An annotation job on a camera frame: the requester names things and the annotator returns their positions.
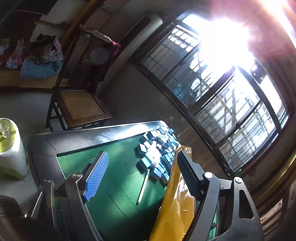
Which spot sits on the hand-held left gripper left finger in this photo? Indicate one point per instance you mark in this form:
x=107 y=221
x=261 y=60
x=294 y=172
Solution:
x=97 y=173

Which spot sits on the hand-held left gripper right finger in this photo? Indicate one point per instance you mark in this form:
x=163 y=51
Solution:
x=188 y=176

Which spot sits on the yellow taped cardboard box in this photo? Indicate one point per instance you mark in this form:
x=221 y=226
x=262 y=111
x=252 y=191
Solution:
x=175 y=208

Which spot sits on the pile of blue mahjong tiles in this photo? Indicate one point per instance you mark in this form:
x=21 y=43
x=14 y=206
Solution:
x=159 y=157

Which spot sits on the white gel pen black grip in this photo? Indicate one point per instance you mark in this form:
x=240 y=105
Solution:
x=143 y=185

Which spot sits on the wooden chair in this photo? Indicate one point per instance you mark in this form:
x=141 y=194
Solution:
x=78 y=106

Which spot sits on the barred window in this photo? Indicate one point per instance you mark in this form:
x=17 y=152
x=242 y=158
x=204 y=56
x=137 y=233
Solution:
x=231 y=104

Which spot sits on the wooden cabinet glass doors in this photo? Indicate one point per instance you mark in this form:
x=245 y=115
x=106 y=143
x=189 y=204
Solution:
x=270 y=215

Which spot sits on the clear glass cup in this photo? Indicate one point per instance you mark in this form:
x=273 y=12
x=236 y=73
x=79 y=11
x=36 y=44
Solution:
x=4 y=131

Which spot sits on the wooden bed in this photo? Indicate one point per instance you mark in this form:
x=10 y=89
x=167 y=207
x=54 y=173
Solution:
x=34 y=83

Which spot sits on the blue quilt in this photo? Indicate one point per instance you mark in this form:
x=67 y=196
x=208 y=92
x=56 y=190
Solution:
x=39 y=68

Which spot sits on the maroon cloth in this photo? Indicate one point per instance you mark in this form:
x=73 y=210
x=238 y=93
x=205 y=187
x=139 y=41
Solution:
x=115 y=53

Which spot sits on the floral bag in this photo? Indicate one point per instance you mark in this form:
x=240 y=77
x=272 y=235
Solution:
x=49 y=49

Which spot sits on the pink plastic bag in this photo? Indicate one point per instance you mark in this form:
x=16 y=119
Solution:
x=15 y=58

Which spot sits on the white floor air conditioner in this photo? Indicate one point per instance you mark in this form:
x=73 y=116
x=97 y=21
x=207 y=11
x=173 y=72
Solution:
x=150 y=25

